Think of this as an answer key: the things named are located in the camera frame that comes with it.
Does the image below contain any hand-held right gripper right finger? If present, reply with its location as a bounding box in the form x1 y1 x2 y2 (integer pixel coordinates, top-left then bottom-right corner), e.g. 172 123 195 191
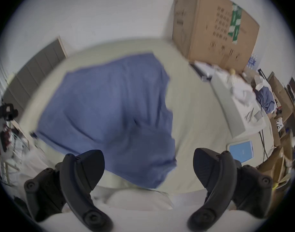
187 148 273 232

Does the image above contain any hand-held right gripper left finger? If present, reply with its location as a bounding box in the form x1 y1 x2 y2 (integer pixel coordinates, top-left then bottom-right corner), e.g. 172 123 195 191
24 150 114 232

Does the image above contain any phone with blue screen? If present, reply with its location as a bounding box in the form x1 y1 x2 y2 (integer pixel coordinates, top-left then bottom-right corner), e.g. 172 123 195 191
226 140 255 163

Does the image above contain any bed with pale green sheet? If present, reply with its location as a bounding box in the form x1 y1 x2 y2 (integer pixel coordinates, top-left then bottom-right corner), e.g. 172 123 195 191
17 38 271 202

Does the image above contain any white pillow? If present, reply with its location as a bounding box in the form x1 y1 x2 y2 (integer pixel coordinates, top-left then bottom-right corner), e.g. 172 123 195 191
92 186 174 211

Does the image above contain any blue shirt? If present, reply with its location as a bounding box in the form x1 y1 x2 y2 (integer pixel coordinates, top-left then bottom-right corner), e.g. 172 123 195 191
32 53 178 189

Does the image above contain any white table with clutter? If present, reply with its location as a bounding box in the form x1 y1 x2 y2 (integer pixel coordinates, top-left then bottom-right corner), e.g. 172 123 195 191
190 61 267 138

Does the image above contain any grey padded headboard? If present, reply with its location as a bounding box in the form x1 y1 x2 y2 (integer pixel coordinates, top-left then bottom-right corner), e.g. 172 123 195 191
2 38 67 106

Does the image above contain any large cardboard carton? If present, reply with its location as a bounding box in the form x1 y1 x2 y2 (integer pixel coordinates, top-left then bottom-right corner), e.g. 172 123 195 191
172 0 260 72

